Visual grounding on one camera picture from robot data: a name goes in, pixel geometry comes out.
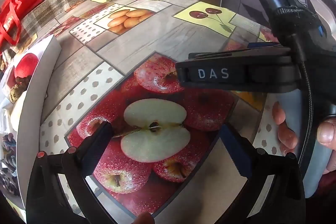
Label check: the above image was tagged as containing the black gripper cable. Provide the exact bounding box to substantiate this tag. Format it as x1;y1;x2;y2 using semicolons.
291;35;314;162

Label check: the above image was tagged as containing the red tote bag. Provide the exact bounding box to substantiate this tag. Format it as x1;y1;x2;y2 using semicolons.
1;0;43;46

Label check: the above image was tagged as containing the red plush apple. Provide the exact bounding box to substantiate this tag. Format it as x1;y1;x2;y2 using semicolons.
14;53;39;79

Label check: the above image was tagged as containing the fruit print tablecloth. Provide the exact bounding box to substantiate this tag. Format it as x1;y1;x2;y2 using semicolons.
28;0;281;223

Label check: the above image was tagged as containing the plaid cloth covered bench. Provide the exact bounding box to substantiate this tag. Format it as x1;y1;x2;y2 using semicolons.
2;0;83;52

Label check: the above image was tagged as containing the white cardboard box tray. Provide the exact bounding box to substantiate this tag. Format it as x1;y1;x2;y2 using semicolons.
1;35;61;209

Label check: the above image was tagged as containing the person's right hand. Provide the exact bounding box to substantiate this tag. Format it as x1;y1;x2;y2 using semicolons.
272;101;336;175

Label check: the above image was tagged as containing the brown knitted rope toy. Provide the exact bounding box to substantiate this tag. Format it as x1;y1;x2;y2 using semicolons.
9;76;31;103

